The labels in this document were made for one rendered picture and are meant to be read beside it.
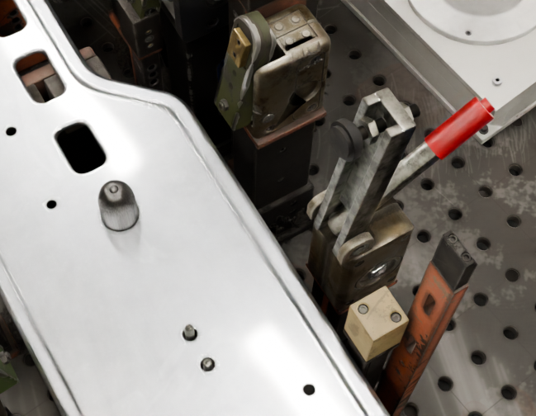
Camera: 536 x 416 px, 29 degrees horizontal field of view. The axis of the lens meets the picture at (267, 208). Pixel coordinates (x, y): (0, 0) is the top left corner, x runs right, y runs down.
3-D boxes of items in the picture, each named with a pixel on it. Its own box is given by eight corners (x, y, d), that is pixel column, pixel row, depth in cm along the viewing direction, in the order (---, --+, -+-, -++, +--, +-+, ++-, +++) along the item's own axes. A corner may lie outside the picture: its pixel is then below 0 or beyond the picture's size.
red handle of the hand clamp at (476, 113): (313, 208, 81) (470, 78, 77) (324, 211, 83) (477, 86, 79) (341, 250, 80) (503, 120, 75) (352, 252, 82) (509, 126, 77)
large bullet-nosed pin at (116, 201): (97, 215, 90) (87, 181, 84) (130, 200, 91) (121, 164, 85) (113, 244, 89) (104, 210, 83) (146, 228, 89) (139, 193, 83)
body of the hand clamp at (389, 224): (291, 344, 115) (310, 206, 83) (343, 315, 116) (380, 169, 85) (320, 389, 112) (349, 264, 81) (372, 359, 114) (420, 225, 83)
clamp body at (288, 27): (212, 210, 122) (200, 23, 89) (294, 169, 125) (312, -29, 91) (250, 272, 119) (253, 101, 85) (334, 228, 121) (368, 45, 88)
